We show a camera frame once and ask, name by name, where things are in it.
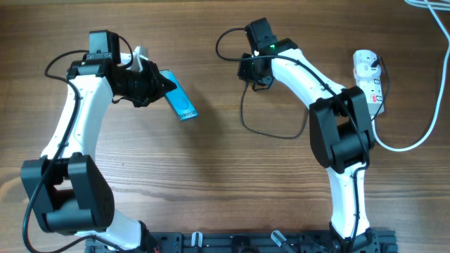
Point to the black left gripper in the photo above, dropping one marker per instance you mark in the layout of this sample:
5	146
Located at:
158	85

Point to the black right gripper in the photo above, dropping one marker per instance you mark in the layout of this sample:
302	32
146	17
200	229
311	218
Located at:
244	74

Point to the Galaxy S25 smartphone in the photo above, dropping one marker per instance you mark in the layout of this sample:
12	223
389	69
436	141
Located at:
178	99

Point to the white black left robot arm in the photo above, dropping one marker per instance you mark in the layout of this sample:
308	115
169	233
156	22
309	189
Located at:
67	193

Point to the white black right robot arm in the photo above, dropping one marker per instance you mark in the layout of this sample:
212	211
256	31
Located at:
339	133

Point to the white charger plug adapter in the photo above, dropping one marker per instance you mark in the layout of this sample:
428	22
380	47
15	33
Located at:
365	72

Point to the white power strip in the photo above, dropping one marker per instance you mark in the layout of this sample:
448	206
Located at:
372	88

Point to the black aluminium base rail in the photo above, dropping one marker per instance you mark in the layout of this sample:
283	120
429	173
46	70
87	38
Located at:
306	241

